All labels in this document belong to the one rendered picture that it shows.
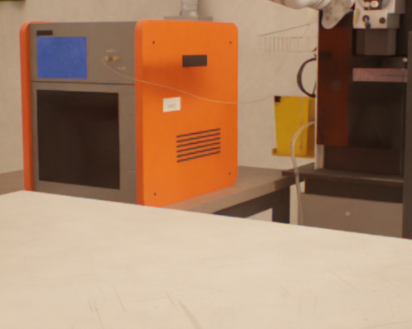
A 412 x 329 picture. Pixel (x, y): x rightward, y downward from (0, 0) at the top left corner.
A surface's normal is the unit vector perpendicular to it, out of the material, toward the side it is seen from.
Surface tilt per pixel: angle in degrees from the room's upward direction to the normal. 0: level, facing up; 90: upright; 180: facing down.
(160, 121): 90
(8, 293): 0
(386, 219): 90
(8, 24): 90
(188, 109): 90
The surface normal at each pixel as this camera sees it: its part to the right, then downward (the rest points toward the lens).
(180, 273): 0.00, -0.99
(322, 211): -0.52, 0.11
